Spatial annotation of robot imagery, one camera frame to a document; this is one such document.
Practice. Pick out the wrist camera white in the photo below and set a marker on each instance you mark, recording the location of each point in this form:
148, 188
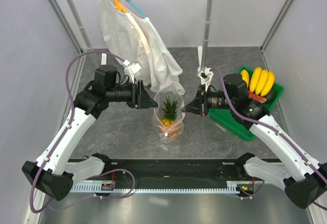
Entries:
130, 69
206, 75

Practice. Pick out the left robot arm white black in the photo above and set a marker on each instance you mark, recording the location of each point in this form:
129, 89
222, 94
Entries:
50, 173

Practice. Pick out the white cable duct strip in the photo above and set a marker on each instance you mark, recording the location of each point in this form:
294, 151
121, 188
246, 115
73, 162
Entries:
93, 187

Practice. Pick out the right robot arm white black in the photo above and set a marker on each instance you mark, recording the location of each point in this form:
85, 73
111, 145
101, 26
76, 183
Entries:
304, 178

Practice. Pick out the clear zip top bag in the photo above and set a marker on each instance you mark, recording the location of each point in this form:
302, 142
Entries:
171, 91

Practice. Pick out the white garment on hanger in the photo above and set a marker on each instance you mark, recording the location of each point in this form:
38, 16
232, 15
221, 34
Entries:
136, 40

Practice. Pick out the dark green toy avocado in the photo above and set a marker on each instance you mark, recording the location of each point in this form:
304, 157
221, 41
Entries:
270, 96

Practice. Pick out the toy pineapple orange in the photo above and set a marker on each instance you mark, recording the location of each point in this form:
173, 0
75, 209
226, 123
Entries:
169, 117

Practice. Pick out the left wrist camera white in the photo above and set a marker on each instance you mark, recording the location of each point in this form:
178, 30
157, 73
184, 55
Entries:
130, 69

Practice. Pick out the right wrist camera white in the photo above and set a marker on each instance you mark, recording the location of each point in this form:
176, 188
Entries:
206, 75

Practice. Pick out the toy watermelon slice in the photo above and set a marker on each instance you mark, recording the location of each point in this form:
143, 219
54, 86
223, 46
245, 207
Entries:
256, 97

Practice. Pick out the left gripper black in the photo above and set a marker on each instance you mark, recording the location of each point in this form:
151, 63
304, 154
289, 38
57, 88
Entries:
134, 101

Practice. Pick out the yellow toy mango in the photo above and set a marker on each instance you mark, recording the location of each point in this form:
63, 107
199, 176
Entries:
245, 76

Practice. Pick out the yellow toy banana bunch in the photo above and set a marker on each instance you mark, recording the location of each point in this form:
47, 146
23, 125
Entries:
261, 81

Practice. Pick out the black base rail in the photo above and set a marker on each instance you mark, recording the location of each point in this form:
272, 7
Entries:
181, 174

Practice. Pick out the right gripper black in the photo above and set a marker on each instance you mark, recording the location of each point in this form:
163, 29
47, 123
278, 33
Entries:
194, 106

